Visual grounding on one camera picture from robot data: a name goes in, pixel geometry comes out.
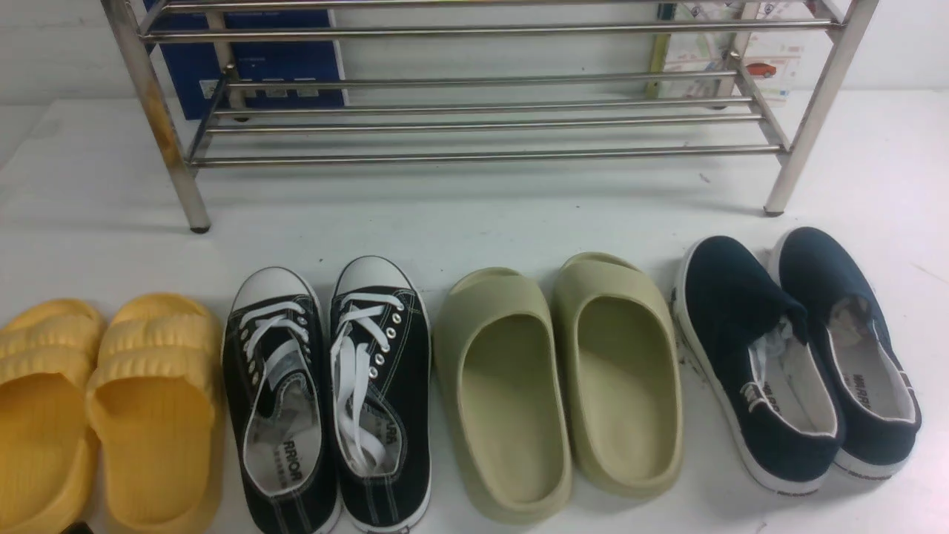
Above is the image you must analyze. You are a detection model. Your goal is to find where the black canvas sneaker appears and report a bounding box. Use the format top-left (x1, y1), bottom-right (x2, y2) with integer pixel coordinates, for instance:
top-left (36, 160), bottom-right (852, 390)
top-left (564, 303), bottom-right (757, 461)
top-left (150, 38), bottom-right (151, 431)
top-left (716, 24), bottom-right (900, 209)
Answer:
top-left (328, 256), bottom-right (431, 533)
top-left (221, 266), bottom-right (342, 533)

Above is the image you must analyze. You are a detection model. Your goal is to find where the left navy slip-on shoe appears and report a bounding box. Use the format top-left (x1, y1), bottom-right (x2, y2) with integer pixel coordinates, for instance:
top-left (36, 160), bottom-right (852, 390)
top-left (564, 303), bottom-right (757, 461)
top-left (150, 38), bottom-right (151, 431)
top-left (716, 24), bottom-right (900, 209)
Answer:
top-left (670, 236), bottom-right (844, 497)

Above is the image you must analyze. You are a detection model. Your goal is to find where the navy slip-on shoe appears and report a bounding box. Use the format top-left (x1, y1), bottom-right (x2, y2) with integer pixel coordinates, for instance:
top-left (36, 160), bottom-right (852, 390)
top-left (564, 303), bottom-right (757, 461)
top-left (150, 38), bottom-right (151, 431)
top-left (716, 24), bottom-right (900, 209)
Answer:
top-left (768, 227), bottom-right (922, 483)
top-left (670, 236), bottom-right (844, 497)

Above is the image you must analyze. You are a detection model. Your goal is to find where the stainless steel shoe rack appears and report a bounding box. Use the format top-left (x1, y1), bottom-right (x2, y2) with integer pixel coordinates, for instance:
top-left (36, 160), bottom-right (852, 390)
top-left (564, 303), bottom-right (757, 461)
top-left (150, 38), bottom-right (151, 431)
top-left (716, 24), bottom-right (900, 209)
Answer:
top-left (102, 1), bottom-right (878, 234)

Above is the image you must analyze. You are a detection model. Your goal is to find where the blue box behind rack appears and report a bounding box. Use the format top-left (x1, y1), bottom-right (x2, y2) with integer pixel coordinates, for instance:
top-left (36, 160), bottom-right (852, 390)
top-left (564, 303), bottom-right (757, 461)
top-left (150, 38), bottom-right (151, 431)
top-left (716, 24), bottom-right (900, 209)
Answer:
top-left (160, 10), bottom-right (349, 119)

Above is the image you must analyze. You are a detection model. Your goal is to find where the right navy slip-on shoe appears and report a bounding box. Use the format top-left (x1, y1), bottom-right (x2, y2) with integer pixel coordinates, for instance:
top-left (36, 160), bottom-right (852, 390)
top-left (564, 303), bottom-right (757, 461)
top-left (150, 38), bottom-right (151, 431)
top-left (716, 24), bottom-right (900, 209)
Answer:
top-left (768, 227), bottom-right (922, 483)

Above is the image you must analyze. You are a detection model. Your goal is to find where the left olive green slipper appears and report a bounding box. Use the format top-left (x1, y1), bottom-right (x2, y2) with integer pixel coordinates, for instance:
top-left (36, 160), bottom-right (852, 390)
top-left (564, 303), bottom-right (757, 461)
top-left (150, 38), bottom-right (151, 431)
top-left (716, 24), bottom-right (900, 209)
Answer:
top-left (433, 267), bottom-right (573, 524)

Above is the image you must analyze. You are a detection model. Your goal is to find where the olive green slipper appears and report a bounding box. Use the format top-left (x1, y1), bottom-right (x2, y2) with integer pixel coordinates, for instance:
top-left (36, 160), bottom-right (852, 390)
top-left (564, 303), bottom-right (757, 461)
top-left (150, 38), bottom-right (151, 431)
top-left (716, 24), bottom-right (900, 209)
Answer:
top-left (552, 252), bottom-right (684, 500)
top-left (433, 267), bottom-right (573, 524)

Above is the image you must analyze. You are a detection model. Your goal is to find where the right olive green slipper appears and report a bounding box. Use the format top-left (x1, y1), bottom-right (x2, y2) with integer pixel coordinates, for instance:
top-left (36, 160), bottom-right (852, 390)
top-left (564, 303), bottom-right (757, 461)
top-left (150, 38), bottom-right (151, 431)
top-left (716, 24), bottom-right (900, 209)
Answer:
top-left (552, 252), bottom-right (684, 500)

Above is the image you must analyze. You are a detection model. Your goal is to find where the right yellow ridged slipper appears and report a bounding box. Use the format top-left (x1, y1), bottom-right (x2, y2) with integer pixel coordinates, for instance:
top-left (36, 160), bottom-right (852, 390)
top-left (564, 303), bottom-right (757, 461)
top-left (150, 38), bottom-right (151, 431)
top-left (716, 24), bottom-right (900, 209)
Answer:
top-left (85, 293), bottom-right (226, 533)

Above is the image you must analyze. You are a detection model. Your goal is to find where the yellow ridged slipper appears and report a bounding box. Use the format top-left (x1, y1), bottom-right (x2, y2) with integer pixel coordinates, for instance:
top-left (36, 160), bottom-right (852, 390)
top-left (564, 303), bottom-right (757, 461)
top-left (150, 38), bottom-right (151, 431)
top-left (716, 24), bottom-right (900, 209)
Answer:
top-left (85, 293), bottom-right (226, 533)
top-left (1, 300), bottom-right (105, 533)

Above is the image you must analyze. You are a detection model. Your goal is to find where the left yellow ridged slipper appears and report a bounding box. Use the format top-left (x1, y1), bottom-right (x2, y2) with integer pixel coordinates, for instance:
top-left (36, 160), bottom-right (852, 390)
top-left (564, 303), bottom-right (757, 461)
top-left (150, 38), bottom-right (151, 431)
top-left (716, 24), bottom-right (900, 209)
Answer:
top-left (1, 300), bottom-right (105, 533)

